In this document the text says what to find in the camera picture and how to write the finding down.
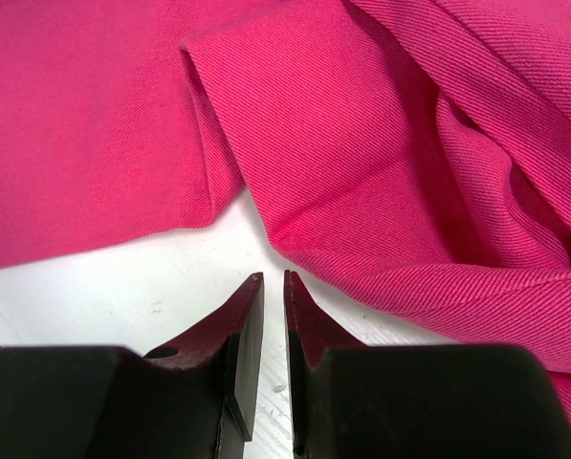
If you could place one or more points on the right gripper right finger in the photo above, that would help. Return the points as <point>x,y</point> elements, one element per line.
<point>313,337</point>

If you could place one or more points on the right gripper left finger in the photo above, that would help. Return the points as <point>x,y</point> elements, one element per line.
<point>216,364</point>

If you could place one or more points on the pink trousers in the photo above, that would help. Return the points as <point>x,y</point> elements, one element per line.
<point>414,154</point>

